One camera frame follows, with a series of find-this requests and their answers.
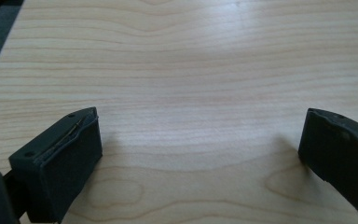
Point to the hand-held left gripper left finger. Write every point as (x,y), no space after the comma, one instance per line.
(59,161)

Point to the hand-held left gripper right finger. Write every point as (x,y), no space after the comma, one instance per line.
(341,155)

